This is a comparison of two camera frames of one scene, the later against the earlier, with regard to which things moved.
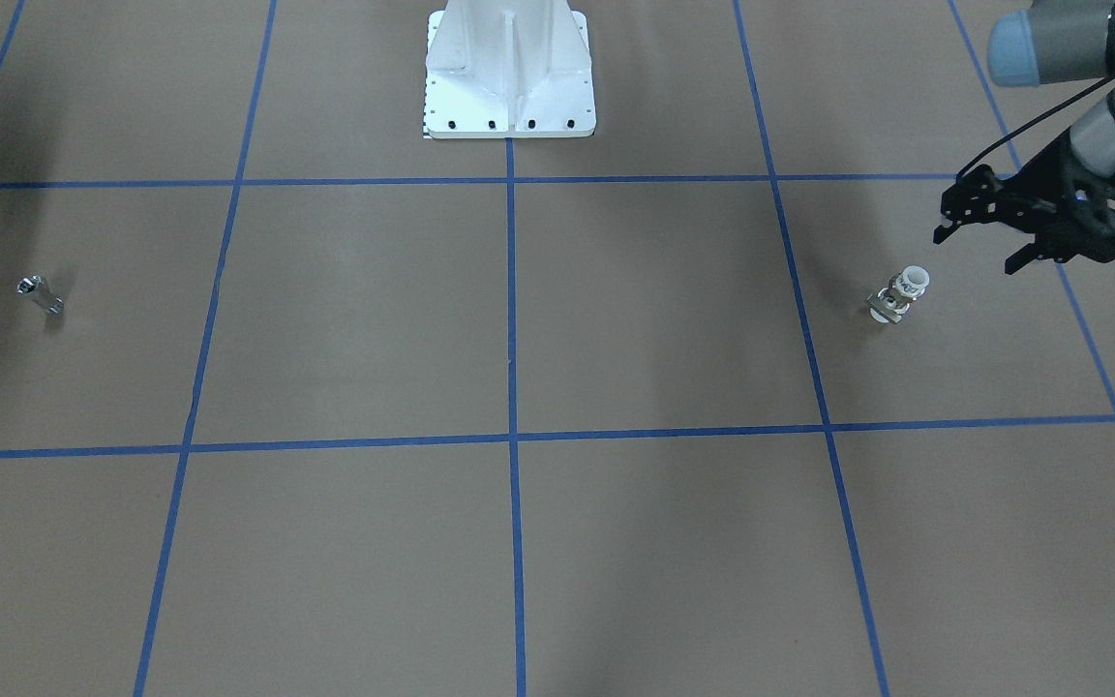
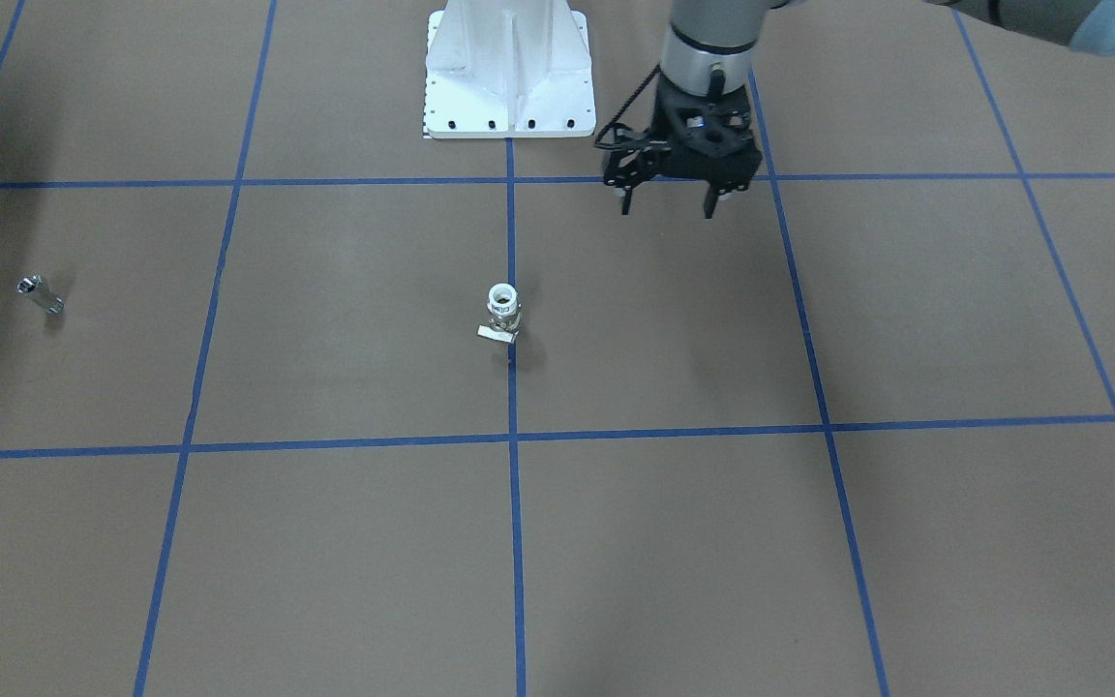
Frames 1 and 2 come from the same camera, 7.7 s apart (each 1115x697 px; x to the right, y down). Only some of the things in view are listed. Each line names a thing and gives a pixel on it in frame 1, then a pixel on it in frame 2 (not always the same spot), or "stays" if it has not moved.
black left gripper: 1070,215 to 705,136
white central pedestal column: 500,69 stays
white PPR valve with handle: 891,302 to 504,317
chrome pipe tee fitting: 35,285 stays
